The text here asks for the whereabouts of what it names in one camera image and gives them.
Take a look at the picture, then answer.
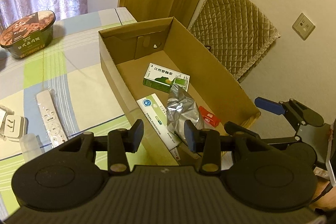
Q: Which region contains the white remote control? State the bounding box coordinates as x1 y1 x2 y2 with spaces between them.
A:
36 90 68 148

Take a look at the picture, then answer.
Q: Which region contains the silver foil bag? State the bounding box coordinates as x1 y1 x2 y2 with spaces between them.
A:
166 84 205 144

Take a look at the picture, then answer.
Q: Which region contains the white ointment box green lizard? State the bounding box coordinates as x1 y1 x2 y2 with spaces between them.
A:
170 147 181 162

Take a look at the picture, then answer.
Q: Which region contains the quilted brown chair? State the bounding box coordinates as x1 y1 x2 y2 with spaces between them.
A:
189 0 281 82

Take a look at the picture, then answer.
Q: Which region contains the clear plastic sleeve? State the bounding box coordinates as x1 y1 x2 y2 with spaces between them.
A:
19 133 42 163

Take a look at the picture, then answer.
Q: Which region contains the right instant noodle bowl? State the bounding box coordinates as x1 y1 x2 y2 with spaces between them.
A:
1 10 56 59

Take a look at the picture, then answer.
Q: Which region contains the checkered tablecloth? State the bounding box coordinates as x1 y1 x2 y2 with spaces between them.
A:
0 6 148 217

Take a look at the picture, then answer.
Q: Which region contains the white blue medicine box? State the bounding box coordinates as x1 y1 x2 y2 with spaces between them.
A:
137 93 181 151

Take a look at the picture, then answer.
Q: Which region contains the green medicine box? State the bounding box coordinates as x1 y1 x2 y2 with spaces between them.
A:
142 63 190 93

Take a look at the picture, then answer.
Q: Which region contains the single wall socket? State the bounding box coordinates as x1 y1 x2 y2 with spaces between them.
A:
292 12 315 40

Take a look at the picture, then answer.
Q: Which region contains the white power adapter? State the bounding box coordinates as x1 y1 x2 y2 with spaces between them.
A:
1 105 27 143

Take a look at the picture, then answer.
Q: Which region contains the small red packet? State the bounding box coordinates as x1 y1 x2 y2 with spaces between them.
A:
198 106 221 127

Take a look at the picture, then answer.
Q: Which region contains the brown cardboard box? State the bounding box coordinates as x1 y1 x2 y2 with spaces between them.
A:
99 18 260 165

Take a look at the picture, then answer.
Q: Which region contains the person's right hand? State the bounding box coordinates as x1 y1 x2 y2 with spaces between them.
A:
309 178 336 213

